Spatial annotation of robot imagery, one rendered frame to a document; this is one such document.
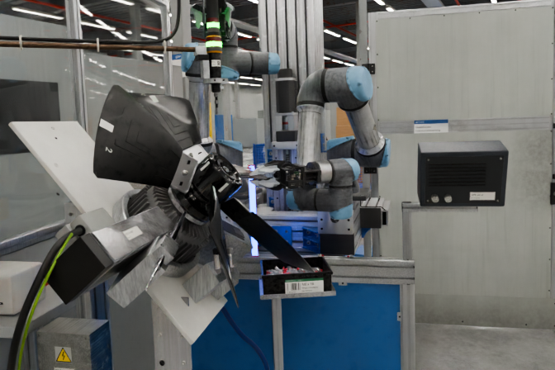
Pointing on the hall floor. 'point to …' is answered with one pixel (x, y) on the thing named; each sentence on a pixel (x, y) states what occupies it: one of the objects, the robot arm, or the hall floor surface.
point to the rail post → (408, 326)
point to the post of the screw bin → (277, 334)
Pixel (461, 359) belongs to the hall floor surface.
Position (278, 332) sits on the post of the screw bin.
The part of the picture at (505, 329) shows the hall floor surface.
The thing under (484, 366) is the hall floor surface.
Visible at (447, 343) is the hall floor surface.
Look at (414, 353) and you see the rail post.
